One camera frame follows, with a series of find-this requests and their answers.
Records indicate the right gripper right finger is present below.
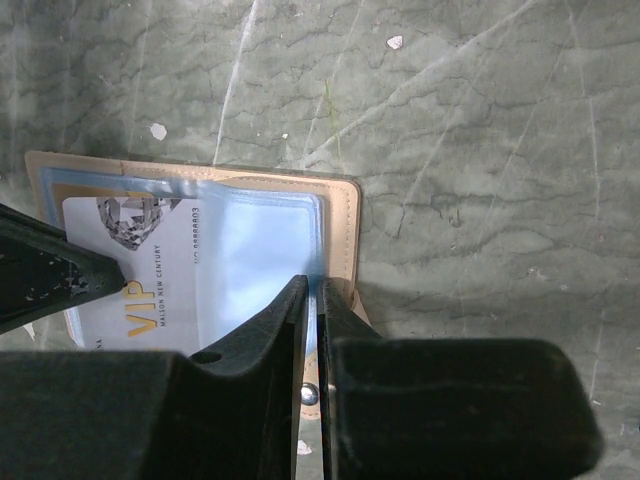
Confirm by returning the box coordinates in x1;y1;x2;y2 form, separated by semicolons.
317;279;603;479

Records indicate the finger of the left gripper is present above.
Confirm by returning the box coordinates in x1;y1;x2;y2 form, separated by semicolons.
0;205;125;333

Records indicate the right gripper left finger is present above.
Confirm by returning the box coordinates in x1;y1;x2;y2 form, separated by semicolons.
1;276;308;479

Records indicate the white diamond VIP card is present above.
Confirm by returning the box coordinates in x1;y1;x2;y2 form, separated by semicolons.
62;196;224;355

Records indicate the beige card holder wallet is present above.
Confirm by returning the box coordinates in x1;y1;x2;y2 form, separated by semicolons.
24;150;371;421

